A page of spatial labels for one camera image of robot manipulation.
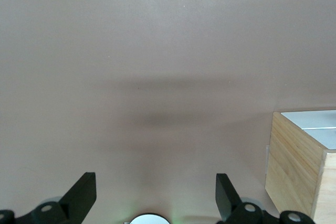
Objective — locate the brown table cloth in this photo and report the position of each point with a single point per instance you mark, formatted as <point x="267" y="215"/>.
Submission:
<point x="131" y="51"/>

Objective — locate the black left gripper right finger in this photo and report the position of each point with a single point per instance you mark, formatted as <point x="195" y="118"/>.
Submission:
<point x="228" y="203"/>

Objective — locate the white drawer with notch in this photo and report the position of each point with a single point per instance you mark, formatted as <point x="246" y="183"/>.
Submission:
<point x="315" y="119"/>

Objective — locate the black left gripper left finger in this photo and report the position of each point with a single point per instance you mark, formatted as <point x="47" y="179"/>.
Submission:
<point x="76" y="203"/>

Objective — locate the wooden drawer cabinet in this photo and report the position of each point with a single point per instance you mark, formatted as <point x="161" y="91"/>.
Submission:
<point x="294" y="169"/>

